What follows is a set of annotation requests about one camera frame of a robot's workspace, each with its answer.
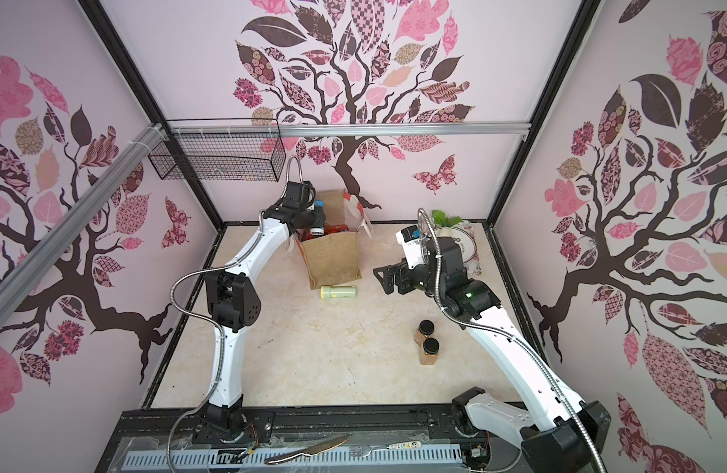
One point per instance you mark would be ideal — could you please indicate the blue flashlight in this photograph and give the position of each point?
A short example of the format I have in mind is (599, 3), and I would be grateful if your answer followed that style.
(318, 226)

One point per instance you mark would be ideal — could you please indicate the green flashlight near bag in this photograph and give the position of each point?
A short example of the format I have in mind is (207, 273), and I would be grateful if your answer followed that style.
(338, 292)

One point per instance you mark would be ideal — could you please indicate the white radish toy green leaves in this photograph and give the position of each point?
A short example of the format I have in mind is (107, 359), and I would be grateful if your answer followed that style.
(443, 220)

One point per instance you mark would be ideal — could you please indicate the black wire wall basket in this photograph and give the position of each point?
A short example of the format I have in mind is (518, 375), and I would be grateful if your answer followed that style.
(243, 151)

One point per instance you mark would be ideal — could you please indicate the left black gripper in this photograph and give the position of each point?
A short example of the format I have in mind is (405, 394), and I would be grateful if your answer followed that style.
(313, 223)

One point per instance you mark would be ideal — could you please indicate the burlap tote bag red trim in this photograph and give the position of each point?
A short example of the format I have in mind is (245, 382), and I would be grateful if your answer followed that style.
(335, 260)

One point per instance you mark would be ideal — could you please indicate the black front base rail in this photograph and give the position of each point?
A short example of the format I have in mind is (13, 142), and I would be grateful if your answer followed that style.
(268, 423)

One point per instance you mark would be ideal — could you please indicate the left aluminium frame bar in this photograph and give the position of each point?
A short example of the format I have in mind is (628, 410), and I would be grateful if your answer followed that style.
(38, 261)

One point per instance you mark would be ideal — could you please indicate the back aluminium frame bar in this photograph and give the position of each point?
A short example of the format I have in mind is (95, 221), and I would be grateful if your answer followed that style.
(390, 129)

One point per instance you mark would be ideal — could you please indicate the white patterned plate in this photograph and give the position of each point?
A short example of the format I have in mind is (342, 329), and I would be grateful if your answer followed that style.
(466, 242)

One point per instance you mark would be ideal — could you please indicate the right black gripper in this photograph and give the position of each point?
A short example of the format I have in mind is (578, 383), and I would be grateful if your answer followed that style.
(393, 279)

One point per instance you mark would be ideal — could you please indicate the aluminium frame bar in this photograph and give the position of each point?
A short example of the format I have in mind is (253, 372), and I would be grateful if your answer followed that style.
(390, 129)
(38, 261)

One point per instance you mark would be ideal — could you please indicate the red flashlight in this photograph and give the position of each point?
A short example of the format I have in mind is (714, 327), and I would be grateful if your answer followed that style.
(334, 229)

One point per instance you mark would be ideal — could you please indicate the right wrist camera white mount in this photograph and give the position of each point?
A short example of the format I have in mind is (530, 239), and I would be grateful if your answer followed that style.
(410, 238)

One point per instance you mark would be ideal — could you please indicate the table knife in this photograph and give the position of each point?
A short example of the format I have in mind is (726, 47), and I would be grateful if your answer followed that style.
(307, 452)

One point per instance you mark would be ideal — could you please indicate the floral placemat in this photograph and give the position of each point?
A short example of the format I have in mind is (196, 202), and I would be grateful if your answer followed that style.
(473, 267)

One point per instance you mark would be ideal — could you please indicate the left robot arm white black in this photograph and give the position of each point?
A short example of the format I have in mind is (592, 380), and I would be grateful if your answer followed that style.
(234, 305)

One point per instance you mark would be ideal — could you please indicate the spice jar black lid lower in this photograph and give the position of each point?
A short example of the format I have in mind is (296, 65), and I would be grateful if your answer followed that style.
(429, 351)

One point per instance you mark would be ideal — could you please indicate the spice jar black lid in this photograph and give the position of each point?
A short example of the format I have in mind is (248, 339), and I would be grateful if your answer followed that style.
(429, 351)
(424, 330)

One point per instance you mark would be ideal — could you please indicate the spice jar black lid upper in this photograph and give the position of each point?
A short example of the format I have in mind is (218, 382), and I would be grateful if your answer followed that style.
(424, 330)

